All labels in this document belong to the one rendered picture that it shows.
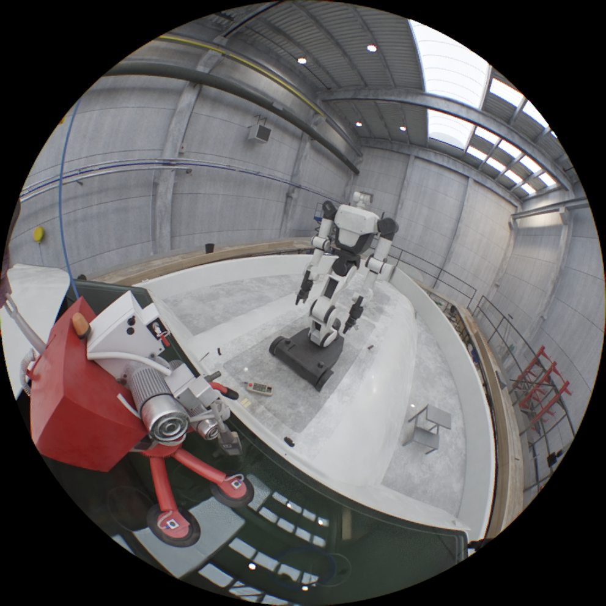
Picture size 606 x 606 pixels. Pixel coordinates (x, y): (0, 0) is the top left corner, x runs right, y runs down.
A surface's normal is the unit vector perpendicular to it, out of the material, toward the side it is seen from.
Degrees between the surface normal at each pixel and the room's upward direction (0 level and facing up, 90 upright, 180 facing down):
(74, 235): 90
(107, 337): 90
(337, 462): 12
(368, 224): 85
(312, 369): 45
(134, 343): 90
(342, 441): 7
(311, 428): 0
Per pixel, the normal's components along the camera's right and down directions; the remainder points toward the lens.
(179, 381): -0.02, -0.83
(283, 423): 0.22, -0.84
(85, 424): 0.79, 0.44
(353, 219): -0.59, 0.29
